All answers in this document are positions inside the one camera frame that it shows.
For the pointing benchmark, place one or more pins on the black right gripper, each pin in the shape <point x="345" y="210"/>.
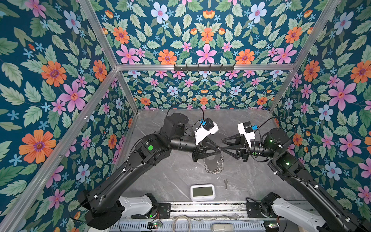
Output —
<point x="243" y="152"/>

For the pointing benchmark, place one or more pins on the aluminium frame post back left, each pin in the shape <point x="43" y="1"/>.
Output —
<point x="107" y="50"/>

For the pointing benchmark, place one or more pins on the black hook rail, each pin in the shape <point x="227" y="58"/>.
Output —
<point x="204" y="67"/>

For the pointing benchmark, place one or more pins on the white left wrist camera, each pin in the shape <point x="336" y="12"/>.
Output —
<point x="207" y="127"/>

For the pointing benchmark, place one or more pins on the aluminium frame post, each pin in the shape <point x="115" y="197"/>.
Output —
<point x="107" y="50"/>
<point x="323" y="19"/>

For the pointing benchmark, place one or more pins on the white digital timer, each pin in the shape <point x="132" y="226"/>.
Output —
<point x="202" y="193"/>

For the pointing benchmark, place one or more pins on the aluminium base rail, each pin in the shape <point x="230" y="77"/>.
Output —
<point x="207" y="208"/>

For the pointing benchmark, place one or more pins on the aluminium frame post back right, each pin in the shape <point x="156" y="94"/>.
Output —
<point x="323" y="19"/>

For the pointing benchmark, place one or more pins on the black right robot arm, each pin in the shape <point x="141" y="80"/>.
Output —
<point x="331" y="217"/>

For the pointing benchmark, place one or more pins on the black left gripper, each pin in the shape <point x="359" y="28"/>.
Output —
<point x="202" y="149"/>

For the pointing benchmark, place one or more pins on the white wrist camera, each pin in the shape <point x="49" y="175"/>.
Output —
<point x="207" y="127"/>
<point x="248" y="131"/>

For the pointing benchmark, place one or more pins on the steel key holder plate with rings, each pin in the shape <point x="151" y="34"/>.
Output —
<point x="214" y="164"/>

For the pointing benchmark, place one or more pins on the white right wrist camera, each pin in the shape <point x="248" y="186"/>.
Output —
<point x="248" y="131"/>

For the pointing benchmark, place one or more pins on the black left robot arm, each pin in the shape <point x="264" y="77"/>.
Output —
<point x="105" y="204"/>

